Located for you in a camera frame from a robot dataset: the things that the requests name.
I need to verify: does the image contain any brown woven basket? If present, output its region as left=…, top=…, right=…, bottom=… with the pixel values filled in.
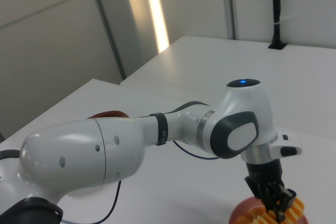
left=88, top=110, right=130, bottom=119

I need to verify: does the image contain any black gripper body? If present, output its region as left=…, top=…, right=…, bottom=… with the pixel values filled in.
left=245, top=158, right=285, bottom=187

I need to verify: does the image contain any pink plate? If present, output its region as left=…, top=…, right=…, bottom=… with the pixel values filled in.
left=229, top=196, right=310, bottom=224

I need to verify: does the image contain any black pole stand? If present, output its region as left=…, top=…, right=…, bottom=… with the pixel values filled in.
left=267, top=0, right=287, bottom=51

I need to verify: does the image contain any striped ridged bread loaf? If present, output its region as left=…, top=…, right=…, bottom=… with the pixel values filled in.
left=236, top=197, right=306, bottom=224

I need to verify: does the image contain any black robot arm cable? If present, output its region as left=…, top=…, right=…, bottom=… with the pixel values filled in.
left=99, top=100, right=220, bottom=222

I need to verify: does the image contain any black cable strap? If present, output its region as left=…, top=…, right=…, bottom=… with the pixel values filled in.
left=149, top=112, right=169, bottom=146

